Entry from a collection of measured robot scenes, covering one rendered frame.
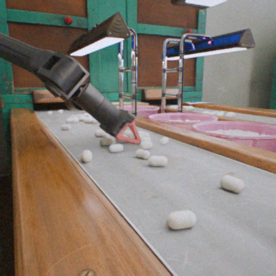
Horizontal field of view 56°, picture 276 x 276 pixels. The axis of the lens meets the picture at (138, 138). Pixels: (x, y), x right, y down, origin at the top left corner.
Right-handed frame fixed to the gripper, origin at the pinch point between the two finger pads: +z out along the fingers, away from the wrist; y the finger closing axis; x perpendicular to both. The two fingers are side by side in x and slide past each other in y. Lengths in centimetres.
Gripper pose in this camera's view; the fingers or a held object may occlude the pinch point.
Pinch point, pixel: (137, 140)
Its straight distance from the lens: 68.6
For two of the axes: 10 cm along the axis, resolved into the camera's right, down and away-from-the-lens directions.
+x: -6.0, 7.9, -1.3
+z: 6.7, 5.8, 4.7
